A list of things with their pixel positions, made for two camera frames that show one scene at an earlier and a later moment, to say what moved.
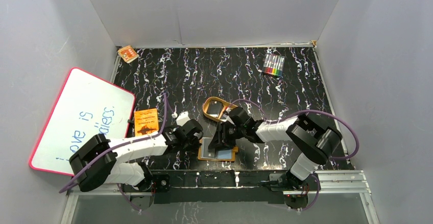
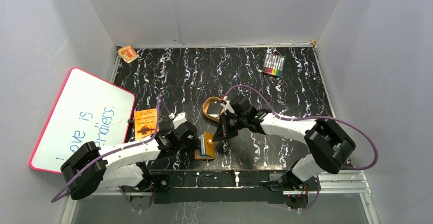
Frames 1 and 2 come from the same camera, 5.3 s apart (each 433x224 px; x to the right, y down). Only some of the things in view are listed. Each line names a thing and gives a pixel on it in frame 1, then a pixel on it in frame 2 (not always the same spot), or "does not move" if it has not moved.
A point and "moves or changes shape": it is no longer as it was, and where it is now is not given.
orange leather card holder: x=205 y=153 moves or changes shape
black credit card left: x=215 y=107 does not move
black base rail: x=220 y=185 does not move
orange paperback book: x=146 y=122 does not move
